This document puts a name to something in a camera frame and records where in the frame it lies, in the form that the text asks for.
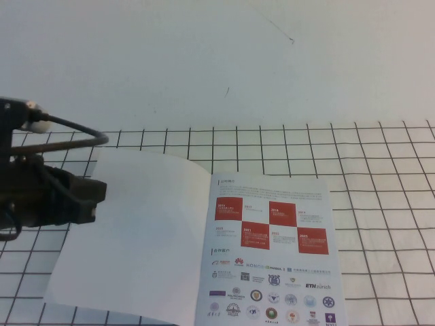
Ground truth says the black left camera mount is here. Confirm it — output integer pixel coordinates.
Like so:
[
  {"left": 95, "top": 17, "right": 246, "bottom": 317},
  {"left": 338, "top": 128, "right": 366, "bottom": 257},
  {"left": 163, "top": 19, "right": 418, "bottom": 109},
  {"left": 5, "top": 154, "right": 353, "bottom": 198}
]
[{"left": 0, "top": 97, "right": 31, "bottom": 152}]

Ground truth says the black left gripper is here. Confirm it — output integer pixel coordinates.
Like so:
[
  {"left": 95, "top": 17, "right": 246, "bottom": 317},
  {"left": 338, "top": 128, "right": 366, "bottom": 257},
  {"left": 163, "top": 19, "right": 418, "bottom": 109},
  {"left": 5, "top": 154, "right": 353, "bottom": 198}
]
[{"left": 0, "top": 155, "right": 108, "bottom": 236}]

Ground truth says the white printed brochure book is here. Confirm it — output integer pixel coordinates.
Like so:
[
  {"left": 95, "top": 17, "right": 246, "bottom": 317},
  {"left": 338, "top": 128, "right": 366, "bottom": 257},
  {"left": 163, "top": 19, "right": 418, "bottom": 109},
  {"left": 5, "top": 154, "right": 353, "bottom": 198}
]
[{"left": 43, "top": 146, "right": 348, "bottom": 326}]

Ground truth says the white mat with black grid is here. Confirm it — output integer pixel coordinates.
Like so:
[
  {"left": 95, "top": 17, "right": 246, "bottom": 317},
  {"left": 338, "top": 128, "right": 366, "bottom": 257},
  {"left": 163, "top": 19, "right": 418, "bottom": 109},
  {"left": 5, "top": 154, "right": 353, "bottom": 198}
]
[{"left": 0, "top": 120, "right": 435, "bottom": 326}]

